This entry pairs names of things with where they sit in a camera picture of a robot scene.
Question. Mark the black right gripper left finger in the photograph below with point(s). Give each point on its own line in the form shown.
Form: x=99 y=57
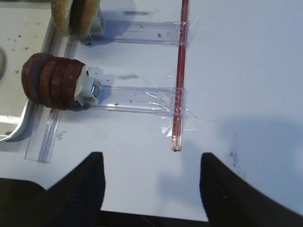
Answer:
x=74 y=201

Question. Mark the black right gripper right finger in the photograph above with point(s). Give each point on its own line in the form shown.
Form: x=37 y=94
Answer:
x=229 y=201

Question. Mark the white lower pusher block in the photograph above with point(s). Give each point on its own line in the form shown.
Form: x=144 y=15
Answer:
x=88 y=89

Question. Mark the white pusher block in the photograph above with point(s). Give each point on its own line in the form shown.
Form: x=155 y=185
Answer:
x=98 y=25
x=88 y=89

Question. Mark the clear lower right track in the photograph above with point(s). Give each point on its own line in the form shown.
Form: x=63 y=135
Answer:
x=161 y=101

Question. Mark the clear track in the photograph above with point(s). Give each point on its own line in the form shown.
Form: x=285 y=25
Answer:
x=164 y=33
x=161 y=101

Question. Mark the bottom bun on tray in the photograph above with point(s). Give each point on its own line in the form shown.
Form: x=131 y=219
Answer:
x=3 y=62

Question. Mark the white upper pusher block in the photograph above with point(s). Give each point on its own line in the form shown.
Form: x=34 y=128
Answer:
x=98 y=25

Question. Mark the clear upper right track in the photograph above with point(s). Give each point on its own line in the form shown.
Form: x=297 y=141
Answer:
x=164 y=33

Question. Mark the cream metal tray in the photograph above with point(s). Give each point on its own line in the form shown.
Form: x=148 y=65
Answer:
x=26 y=27

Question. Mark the plain brown bun half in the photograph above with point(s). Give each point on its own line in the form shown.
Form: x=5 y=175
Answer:
x=82 y=16

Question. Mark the sesame top bun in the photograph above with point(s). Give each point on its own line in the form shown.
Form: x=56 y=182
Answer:
x=61 y=11

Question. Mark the clear long right rail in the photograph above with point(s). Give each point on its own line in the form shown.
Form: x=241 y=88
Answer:
x=46 y=119

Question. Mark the red plastic rail strip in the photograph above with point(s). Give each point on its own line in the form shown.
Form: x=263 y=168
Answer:
x=177 y=128

